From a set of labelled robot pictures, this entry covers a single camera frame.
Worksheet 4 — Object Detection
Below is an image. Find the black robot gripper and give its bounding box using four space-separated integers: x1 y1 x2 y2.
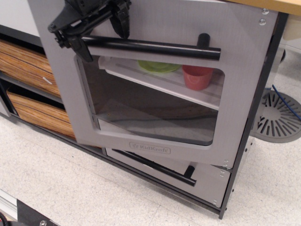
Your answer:
48 0 132 63

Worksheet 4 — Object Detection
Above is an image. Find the black oven door handle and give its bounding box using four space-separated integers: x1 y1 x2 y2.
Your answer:
82 36 221 61

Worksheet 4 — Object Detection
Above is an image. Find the grey toy oven door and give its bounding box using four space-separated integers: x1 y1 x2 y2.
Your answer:
29 0 279 168

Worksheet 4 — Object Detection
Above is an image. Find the white oven shelf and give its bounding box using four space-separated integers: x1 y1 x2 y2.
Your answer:
98 56 224 110

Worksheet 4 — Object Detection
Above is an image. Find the green plastic plate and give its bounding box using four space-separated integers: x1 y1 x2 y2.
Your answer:
137 60 181 73

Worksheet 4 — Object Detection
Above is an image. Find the upper wood-pattern storage bin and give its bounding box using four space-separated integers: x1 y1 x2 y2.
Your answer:
0 40 61 97

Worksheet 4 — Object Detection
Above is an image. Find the wood-pattern storage bin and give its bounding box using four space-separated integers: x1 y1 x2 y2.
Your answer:
7 89 75 139
0 40 61 97

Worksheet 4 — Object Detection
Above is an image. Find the white cabinet door panel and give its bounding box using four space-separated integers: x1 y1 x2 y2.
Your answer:
0 0 40 37

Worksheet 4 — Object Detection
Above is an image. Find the lower wood-pattern storage bin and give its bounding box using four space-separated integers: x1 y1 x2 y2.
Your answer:
7 89 75 139

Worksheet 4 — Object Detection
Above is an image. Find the red plastic cup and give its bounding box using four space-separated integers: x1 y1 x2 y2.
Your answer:
182 65 214 91

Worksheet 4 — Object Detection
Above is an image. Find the grey lower drawer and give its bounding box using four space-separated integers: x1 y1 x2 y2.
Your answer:
106 148 230 207

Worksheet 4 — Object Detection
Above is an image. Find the wooden countertop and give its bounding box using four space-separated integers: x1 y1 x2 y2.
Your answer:
231 0 301 16

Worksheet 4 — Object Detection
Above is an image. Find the grey slotted round base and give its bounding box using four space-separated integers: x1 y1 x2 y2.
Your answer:
250 88 301 143

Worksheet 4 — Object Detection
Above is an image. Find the black toy kitchen frame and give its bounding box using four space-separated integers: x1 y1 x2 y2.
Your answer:
0 13 289 219

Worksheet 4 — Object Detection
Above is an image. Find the black drawer handle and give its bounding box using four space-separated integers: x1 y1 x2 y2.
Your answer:
113 149 197 186

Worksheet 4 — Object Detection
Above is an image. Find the blue cable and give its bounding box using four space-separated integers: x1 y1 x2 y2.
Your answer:
271 84 301 118

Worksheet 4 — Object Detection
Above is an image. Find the aluminium rail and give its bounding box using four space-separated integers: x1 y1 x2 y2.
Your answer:
0 189 18 221

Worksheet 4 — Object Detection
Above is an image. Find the black metal bracket with screw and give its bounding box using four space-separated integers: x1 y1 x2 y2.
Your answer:
16 199 58 226

